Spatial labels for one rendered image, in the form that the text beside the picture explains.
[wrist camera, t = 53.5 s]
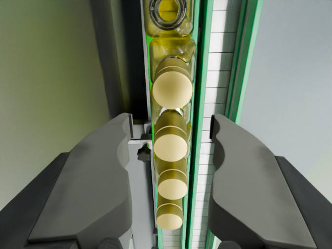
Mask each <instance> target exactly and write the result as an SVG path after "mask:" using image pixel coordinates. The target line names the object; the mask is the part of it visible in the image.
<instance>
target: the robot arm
mask: <svg viewBox="0 0 332 249"><path fill-rule="evenodd" d="M131 138H133V119H132V114H128V113H122V114H120V115H118V116H117V117H115V118H113V119H112V120H110V121H108V122H107V123H105V124H104V125H102V126H101V127H99V128H97V129H96V130H94V131H93V132H91V133H90V134H88V135H87V136H86V137H85V138H83V139H82V140H81V141H80V142H79V143H78V144H77V145H76V146H75V147H74V148H73V149H72V150H71V151H70V152H65V153H60V154H59V155H58V156H57V157H56V158H55V159H54V160H53V161H52V162H51V163H50V164H49V165H48V166H47V167H46V168H45V169H44V170H42V171H41V172H40V173H39V174H38V175H37V176H36V177H35V178H34V179H33V180H32V181H31V182H30V183H29V184H28V185H27V186H26V187H25V188H24V189H22V190H21V191H20V192H19V193H18V194H17V195H16V196H15V197H14V198H13V199H12V200H11V201H10V202H9V203H8V204H7V205H6V206H5V207H4V208H3V209H2V210H1V211H0V249H123V247H122V244H121V242H120V240H119V239H118V238H119V237H121V236H122V235H123V234H124V233H125V232H127V231H128V230H129V229H130V227H131V225H132V198H131V191H130V183H129V175H128V171H127V170H126V169H125V167H126V165H127V164H128V163H129V151H128V142H129V141H130V140H131ZM209 139H212V141H213V143H214V144H215V146H214V153H213V159H212V162H213V164H214V165H215V167H216V168H217V171H216V172H215V173H214V174H213V178H212V185H211V191H210V197H209V204H208V222H207V223H208V227H209V229H210V231H211V232H212V233H213V234H214V235H215V236H216V237H217V238H219V239H220V240H221V241H222V242H221V243H220V244H219V246H218V248H217V249H332V203H331V202H330V201H329V200H328V199H327V198H326V197H325V196H324V195H323V194H322V193H321V192H320V191H319V190H317V189H316V188H315V187H314V186H313V185H312V184H311V183H310V182H309V181H308V180H307V179H306V178H305V177H304V176H303V175H302V174H301V173H300V172H299V171H298V170H297V169H296V168H295V167H294V166H293V165H292V164H291V163H290V162H289V161H288V160H287V159H286V158H285V157H283V156H275V155H274V153H273V152H272V151H271V150H270V149H269V148H268V147H267V146H266V145H265V144H264V143H262V142H261V141H260V140H259V139H258V138H257V137H255V136H254V135H253V134H251V133H250V132H248V131H247V130H245V129H244V128H242V127H241V126H239V125H237V124H236V123H234V122H233V121H231V120H230V119H228V118H227V117H225V116H223V115H222V114H215V115H211V119H210V132H209Z"/></svg>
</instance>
